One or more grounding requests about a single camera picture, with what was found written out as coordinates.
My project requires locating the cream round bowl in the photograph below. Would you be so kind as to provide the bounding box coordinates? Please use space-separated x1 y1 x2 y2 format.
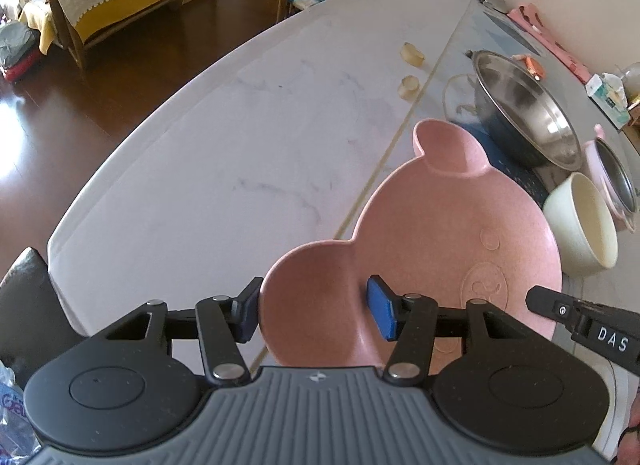
542 172 618 277

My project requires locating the right hand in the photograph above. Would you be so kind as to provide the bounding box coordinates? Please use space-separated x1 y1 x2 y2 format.
613 393 640 465

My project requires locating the orange tape measure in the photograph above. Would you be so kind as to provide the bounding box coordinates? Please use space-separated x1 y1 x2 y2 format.
523 55 546 81

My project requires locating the large stainless steel bowl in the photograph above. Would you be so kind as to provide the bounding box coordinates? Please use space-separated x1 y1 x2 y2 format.
466 50 582 171

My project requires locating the pink bear-shaped plate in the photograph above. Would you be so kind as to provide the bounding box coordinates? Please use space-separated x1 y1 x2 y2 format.
259 119 562 367

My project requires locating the tissue box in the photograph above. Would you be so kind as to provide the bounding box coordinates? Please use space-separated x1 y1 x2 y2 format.
585 73 630 130

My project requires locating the black chair back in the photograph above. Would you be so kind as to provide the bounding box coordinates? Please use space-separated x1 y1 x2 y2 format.
0 247 85 388

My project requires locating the pink folded cloth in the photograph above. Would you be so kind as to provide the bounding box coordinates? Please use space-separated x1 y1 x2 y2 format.
506 3 592 84

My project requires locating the pink bowl with steel insert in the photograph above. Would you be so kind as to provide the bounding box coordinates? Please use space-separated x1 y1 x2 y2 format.
580 124 638 233

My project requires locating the plastic bag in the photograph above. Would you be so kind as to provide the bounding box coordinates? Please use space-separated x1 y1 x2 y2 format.
0 363 40 465

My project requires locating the glass fish bowl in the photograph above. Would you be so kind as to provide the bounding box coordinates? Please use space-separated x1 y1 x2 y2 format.
620 62 640 102

